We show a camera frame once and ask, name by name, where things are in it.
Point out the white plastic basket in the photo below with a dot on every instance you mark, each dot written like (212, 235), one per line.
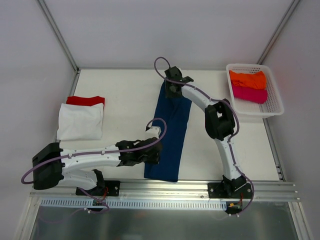
(273, 106)

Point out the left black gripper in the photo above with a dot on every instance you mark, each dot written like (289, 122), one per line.
(155, 153)

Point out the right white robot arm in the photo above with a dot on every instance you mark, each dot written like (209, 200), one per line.
(219, 123)

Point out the orange t shirt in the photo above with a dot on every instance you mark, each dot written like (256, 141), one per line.
(257, 81)

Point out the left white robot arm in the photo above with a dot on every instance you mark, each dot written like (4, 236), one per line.
(54, 166)

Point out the aluminium mounting rail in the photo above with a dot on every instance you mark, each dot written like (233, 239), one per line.
(143, 189)

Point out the folded white t shirt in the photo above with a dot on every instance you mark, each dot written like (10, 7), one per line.
(78, 122)

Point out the navy blue t shirt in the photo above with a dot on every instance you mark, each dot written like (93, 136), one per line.
(175, 112)

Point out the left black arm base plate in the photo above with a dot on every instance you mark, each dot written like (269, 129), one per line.
(104, 188)

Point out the folded red t shirt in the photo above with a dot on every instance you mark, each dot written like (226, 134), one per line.
(85, 101)

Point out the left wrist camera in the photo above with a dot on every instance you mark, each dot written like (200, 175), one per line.
(153, 132)

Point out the white slotted cable duct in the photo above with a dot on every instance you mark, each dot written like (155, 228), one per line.
(134, 204)

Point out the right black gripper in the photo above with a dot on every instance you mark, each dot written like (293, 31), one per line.
(172, 88)

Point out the pink t shirt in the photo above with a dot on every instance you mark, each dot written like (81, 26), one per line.
(258, 96)

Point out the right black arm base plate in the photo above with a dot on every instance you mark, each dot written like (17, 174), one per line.
(219, 190)

